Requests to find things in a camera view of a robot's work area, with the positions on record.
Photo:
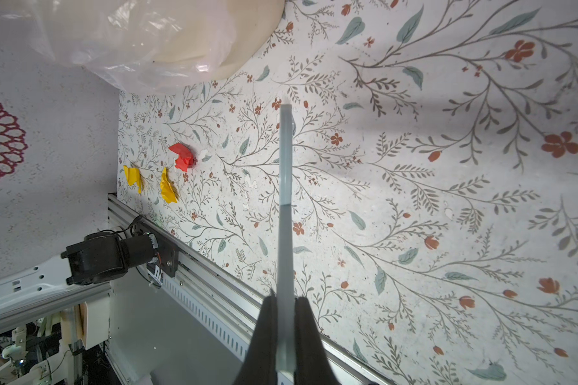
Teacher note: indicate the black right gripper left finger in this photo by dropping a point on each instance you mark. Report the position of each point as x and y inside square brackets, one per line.
[259, 365]

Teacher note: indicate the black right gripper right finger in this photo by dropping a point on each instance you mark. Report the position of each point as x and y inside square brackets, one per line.
[312, 365]

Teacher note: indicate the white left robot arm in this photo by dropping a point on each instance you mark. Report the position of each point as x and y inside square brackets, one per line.
[59, 282]

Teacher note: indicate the yellow paper scrap middle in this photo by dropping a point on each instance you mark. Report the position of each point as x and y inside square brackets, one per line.
[168, 193]

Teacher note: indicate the yellow paper scrap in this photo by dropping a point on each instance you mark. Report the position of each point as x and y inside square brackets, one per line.
[168, 193]
[133, 178]

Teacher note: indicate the red paper scrap small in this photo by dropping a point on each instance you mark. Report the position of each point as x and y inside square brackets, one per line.
[186, 159]

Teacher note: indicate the yellow paper scrap left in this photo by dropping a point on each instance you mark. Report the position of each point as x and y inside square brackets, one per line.
[133, 178]

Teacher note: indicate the cream bin with plastic liner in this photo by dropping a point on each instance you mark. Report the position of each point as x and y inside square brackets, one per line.
[144, 47]

